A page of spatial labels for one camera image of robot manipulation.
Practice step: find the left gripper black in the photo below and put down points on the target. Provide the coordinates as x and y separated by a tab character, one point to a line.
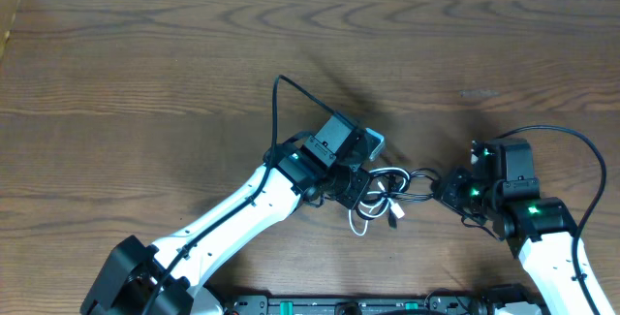
353	188

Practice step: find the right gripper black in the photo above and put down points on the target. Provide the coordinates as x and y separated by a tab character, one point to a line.
448	188

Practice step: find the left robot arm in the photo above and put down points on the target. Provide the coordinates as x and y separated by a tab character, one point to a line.
168	276

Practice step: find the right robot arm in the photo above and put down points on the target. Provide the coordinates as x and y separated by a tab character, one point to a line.
501	188

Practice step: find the cardboard box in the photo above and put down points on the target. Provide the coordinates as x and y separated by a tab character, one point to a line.
8	10

